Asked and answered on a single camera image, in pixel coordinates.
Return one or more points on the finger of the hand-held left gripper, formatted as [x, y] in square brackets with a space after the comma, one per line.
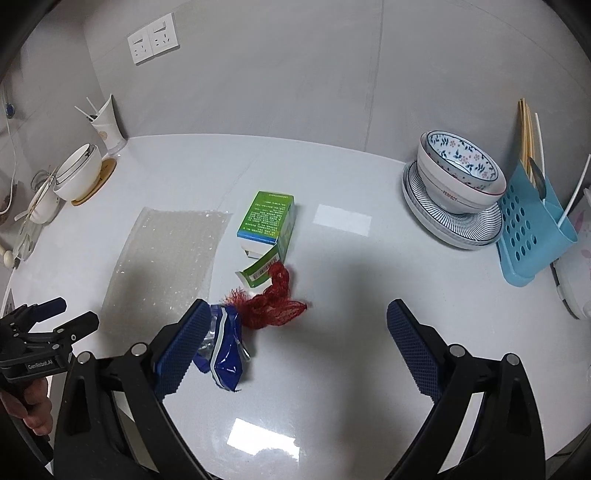
[76, 328]
[44, 310]

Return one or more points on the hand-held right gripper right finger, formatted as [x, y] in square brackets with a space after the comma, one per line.
[413, 346]

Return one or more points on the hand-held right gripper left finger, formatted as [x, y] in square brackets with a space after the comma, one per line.
[180, 350]

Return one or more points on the blue snack wrapper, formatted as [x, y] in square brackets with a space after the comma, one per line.
[226, 364]

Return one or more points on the person's left hand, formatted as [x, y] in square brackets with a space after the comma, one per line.
[34, 406]

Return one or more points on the clear bubble wrap sheet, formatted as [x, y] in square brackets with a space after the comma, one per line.
[161, 258]

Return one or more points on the white spoon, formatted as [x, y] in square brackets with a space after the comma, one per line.
[22, 216]

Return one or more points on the red mesh net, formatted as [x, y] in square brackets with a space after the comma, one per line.
[272, 314]

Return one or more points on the white bowl with chopsticks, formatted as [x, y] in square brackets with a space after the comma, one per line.
[46, 207]

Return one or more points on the pair of wooden chopsticks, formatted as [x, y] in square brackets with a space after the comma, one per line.
[42, 191]

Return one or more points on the blue striped plate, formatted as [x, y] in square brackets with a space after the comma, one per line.
[461, 228]

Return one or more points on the stacked white bowls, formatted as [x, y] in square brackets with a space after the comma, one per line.
[83, 182]

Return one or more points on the round wooden coaster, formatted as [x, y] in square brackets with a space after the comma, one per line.
[107, 173]

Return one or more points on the blue perforated utensil holder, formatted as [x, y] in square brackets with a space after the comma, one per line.
[521, 240]

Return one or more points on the white bowl with dark rim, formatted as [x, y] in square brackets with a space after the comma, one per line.
[76, 161]

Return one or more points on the green and white paper box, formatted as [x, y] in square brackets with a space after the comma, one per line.
[265, 217]

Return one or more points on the blue floral patterned bowl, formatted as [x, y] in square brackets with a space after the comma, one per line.
[457, 189]

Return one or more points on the white tray with flower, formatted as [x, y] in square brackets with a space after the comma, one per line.
[577, 277]

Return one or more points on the tall white cup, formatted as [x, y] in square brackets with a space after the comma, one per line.
[111, 134]

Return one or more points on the short white straw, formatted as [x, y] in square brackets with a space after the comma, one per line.
[92, 105]
[84, 112]

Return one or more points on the metal spoon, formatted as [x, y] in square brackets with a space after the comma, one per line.
[538, 180]

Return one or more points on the bundle of wooden chopsticks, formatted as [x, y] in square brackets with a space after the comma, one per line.
[526, 134]

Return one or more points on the white wall socket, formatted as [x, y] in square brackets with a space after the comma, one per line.
[141, 46]
[162, 34]

